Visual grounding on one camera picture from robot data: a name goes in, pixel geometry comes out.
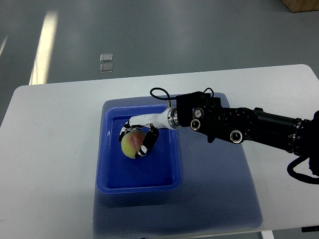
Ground metal floor plate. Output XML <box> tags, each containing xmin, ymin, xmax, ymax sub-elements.
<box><xmin>100</xmin><ymin>63</ymin><xmax>113</xmax><ymax>73</ymax></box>
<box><xmin>100</xmin><ymin>53</ymin><xmax>113</xmax><ymax>62</ymax></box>

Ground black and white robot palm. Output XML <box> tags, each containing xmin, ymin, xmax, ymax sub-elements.
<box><xmin>119</xmin><ymin>109</ymin><xmax>173</xmax><ymax>158</ymax></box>

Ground yellow-red peach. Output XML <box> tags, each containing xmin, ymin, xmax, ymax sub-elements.
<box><xmin>121</xmin><ymin>130</ymin><xmax>149</xmax><ymax>159</ymax></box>

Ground upper metal floor plate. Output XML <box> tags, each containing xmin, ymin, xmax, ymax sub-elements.
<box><xmin>100</xmin><ymin>53</ymin><xmax>113</xmax><ymax>62</ymax></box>

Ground cardboard box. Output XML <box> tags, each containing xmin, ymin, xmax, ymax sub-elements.
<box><xmin>282</xmin><ymin>0</ymin><xmax>319</xmax><ymax>13</ymax></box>

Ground lower metal floor plate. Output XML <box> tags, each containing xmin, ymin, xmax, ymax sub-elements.
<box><xmin>100</xmin><ymin>63</ymin><xmax>113</xmax><ymax>73</ymax></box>

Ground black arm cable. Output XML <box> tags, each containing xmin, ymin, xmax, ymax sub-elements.
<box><xmin>150</xmin><ymin>87</ymin><xmax>172</xmax><ymax>108</ymax></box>

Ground blue plastic tray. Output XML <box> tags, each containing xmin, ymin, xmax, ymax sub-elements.
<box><xmin>96</xmin><ymin>105</ymin><xmax>181</xmax><ymax>195</ymax></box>

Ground blue-grey textured mat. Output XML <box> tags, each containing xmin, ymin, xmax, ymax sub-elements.
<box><xmin>93</xmin><ymin>97</ymin><xmax>263</xmax><ymax>239</ymax></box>

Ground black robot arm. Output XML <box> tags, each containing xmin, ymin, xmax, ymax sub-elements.
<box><xmin>119</xmin><ymin>88</ymin><xmax>319</xmax><ymax>185</ymax></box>

